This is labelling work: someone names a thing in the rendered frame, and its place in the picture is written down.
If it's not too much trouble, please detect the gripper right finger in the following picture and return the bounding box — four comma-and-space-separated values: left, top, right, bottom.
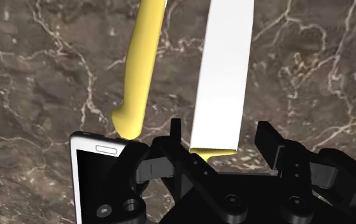
254, 120, 356, 224

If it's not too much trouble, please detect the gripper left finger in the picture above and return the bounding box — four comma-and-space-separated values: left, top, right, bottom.
85, 118, 248, 224

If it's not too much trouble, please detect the white smartphone with black screen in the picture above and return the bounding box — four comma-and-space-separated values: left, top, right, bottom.
68, 130, 132, 224

